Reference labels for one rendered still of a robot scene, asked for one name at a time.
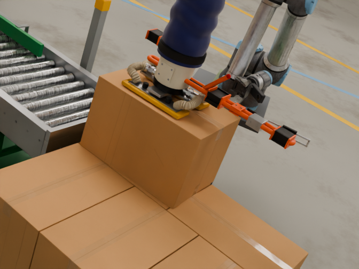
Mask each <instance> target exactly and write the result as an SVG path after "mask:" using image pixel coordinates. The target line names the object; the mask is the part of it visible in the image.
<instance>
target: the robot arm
mask: <svg viewBox="0 0 359 269"><path fill-rule="evenodd" d="M317 1H318V0H261V3H260V5H259V7H258V9H257V11H256V13H255V15H254V17H253V20H252V22H251V24H250V26H249V28H248V30H247V32H246V34H245V36H244V38H243V39H241V40H240V41H239V42H238V44H237V46H236V48H235V50H234V52H233V54H232V56H231V59H230V61H229V63H228V65H227V67H226V68H225V69H224V70H223V71H222V72H221V73H220V75H219V78H221V77H223V76H225V75H226V74H230V75H231V78H230V79H228V80H226V81H224V82H222V83H220V84H218V88H221V89H222V90H224V91H226V92H227V93H229V94H231V97H230V100H231V101H233V102H234V103H239V104H241V105H242V106H244V107H246V110H247V109H248V108H249V109H251V110H253V111H255V110H256V109H257V107H258V105H259V103H263V101H264V99H265V97H266V95H265V94H264V93H265V91H266V89H267V87H269V86H270V85H271V84H272V85H275V86H281V84H282V83H283V81H284V79H285V78H286V76H287V75H288V73H289V71H290V70H291V68H292V65H291V64H290V61H289V55H290V53H291V51H292V49H293V47H294V44H295V42H296V40H297V38H298V36H299V34H300V31H301V29H302V26H303V24H304V22H305V20H306V18H307V16H308V15H309V14H312V13H313V11H314V9H315V7H316V4H317ZM283 2H284V3H286V4H288V5H287V9H286V11H285V14H284V16H283V19H282V21H281V24H280V26H279V29H278V32H277V34H276V37H275V39H274V42H273V44H272V46H271V49H270V51H268V52H264V51H263V46H262V45H261V44H260V42H261V40H262V37H263V35H264V33H265V31H266V29H267V27H268V25H269V23H270V21H271V19H272V17H273V15H274V13H275V11H276V8H278V7H280V6H281V5H282V3H283ZM251 74H252V75H251Z"/></svg>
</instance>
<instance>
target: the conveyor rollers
mask: <svg viewBox="0 0 359 269"><path fill-rule="evenodd" d="M30 63H31V64H30ZM53 67H54V61H53V60H47V61H45V55H44V54H42V56H41V57H37V56H36V55H34V54H33V53H31V52H30V51H29V50H27V49H26V48H25V47H23V46H22V45H20V44H19V43H17V42H16V41H15V40H13V39H12V38H10V37H9V36H7V35H6V34H5V33H3V32H2V31H0V87H1V89H2V90H3V91H4V92H6V93H7V94H8V95H11V94H15V95H12V96H11V97H12V98H13V99H15V100H16V101H17V102H19V103H22V102H27V101H31V100H35V99H39V98H44V97H48V96H52V95H56V94H60V93H64V92H69V91H73V90H78V89H82V88H84V82H83V81H82V80H80V81H76V82H72V81H74V75H73V74H72V73H70V74H65V75H62V74H64V68H63V67H55V68H53ZM48 68H49V69H48ZM42 69H43V70H42ZM34 71H35V72H34ZM28 72H29V73H28ZM22 73H23V74H22ZM16 74H17V75H16ZM11 75H12V76H11ZM57 75H60V76H57ZM5 76H6V77H5ZM52 76H55V77H52ZM47 77H49V78H47ZM42 78H44V79H42ZM38 79H41V80H38ZM33 80H35V81H33ZM28 81H30V82H28ZM22 82H26V83H22ZM67 82H70V83H67ZM17 83H20V84H17ZM62 83H66V84H62ZM12 84H15V85H12ZM57 84H61V85H57ZM7 85H10V86H7ZM53 85H56V86H53ZM2 86H5V87H2ZM48 86H52V87H49V88H44V87H48ZM40 88H43V89H40ZM35 89H39V90H35ZM30 90H34V91H30ZM26 91H29V92H26ZM20 92H25V93H20ZM94 92H95V91H94V89H93V88H87V89H83V90H78V91H74V92H69V93H65V94H61V95H57V96H53V97H49V98H44V99H40V100H35V101H31V102H27V103H24V104H22V105H23V106H24V107H25V108H27V109H28V110H29V111H30V112H31V111H34V110H38V109H42V108H45V107H50V106H54V105H58V104H62V103H65V102H69V101H73V100H77V99H81V98H85V97H89V96H93V95H94ZM16 93H20V94H16ZM92 99H93V97H91V98H86V99H82V100H79V101H75V102H70V103H67V104H64V105H60V106H56V107H51V108H48V109H44V110H39V111H36V112H33V114H34V115H36V116H37V117H38V118H40V119H41V120H43V119H46V118H50V117H54V116H57V115H61V114H65V113H69V112H72V111H75V110H79V109H82V108H86V107H90V106H91V103H92ZM89 110H90V109H85V110H82V111H79V112H75V113H71V114H68V115H64V116H60V117H56V118H53V119H50V120H46V121H44V122H45V123H46V124H47V125H49V126H50V127H51V128H54V127H56V126H60V125H63V124H66V123H70V122H74V121H77V120H80V119H83V118H86V117H88V114H89Z"/></svg>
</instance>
